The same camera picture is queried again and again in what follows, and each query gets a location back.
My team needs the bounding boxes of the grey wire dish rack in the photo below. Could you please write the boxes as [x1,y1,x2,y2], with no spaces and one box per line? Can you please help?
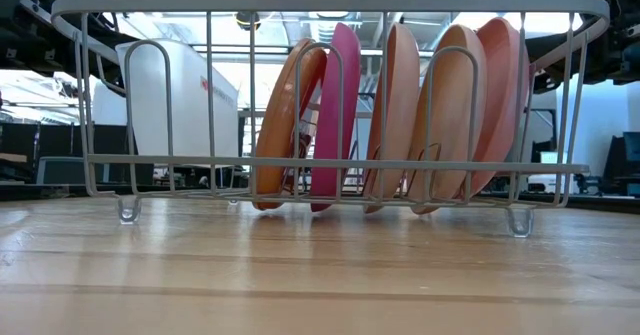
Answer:
[49,0,612,239]

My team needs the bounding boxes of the magenta round plate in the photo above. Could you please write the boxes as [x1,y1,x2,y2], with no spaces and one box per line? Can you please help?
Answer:
[309,22,363,214]

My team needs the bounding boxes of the small white box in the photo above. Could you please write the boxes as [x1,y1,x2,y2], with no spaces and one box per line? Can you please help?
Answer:
[538,151,572,166]

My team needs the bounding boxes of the white cylindrical tank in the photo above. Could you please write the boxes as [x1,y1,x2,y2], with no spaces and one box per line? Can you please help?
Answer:
[91,79,125,127]

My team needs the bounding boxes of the black overhead camera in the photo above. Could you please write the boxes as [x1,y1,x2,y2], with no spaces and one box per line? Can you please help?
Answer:
[234,10,263,32]

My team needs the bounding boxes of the orange round plate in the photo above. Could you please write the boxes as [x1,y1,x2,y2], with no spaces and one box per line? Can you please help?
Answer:
[251,38,329,212]

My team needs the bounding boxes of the translucent white cutlery holder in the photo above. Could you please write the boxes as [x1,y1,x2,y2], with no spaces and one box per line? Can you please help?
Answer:
[114,38,241,159]

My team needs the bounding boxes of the black office partition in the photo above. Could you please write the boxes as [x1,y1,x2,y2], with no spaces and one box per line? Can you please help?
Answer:
[0,121,156,184]

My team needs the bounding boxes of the grey storage box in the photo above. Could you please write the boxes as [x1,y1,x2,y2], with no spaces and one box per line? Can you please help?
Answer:
[34,156,110,186]

